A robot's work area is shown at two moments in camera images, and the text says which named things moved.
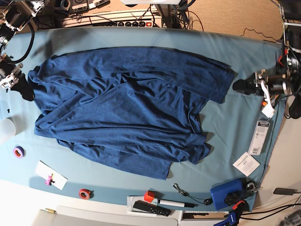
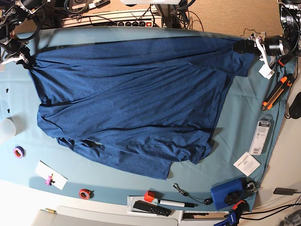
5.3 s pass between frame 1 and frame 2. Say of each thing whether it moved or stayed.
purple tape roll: stayed
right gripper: moved
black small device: stayed
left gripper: moved
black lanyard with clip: stayed
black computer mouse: stayed
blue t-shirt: moved
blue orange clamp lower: stayed
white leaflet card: stayed
